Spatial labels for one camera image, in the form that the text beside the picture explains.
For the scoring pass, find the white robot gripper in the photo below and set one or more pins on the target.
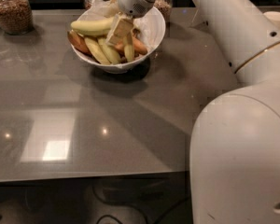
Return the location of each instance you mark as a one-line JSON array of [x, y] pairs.
[[130, 1]]

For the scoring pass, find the large yellow top banana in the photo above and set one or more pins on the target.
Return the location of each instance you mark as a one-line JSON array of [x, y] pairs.
[[93, 28]]

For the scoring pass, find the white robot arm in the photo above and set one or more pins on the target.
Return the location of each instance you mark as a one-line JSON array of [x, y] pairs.
[[234, 157]]

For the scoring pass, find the yellow banana right upright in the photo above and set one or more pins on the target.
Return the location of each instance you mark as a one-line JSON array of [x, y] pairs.
[[128, 47]]

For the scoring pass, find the yellow banana middle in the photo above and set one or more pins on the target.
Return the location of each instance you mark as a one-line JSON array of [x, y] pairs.
[[111, 54]]

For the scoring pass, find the orange fruit in bowl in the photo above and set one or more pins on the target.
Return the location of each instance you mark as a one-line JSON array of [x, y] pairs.
[[139, 47]]

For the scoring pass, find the yellow banana left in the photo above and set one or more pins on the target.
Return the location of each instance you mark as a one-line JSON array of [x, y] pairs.
[[96, 51]]

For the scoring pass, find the white ceramic bowl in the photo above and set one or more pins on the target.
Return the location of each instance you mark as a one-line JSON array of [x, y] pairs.
[[123, 66]]

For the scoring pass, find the brown overripe banana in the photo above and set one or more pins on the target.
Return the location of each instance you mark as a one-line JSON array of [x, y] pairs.
[[78, 42]]

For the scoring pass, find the glass jar of grains right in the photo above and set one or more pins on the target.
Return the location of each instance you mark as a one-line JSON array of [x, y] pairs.
[[165, 8]]

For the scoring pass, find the glass jar of grains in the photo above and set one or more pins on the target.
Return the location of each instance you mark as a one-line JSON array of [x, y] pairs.
[[165, 8], [16, 17]]

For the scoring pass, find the glass jar of grains left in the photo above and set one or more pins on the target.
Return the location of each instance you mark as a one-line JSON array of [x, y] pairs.
[[16, 17]]

